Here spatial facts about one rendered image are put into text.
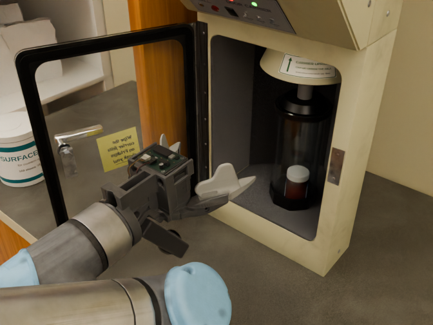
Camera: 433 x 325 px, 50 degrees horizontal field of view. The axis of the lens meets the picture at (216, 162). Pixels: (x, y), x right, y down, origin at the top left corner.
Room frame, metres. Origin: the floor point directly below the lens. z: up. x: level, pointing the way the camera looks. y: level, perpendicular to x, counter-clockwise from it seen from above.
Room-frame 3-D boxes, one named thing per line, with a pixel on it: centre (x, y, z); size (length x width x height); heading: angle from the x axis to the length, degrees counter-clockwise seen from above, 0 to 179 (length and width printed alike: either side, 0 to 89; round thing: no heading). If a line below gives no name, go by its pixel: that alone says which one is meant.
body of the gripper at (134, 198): (0.48, 0.09, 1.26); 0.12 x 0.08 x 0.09; 140
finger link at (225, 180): (0.52, -0.01, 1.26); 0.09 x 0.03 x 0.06; 104
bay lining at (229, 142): (0.82, -0.17, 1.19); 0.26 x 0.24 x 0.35; 50
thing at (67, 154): (0.67, 0.26, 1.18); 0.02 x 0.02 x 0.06; 29
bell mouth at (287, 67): (0.79, -0.17, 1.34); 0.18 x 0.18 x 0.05
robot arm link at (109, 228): (0.42, 0.14, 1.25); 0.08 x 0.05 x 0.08; 50
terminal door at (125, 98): (0.74, 0.17, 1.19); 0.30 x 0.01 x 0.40; 119
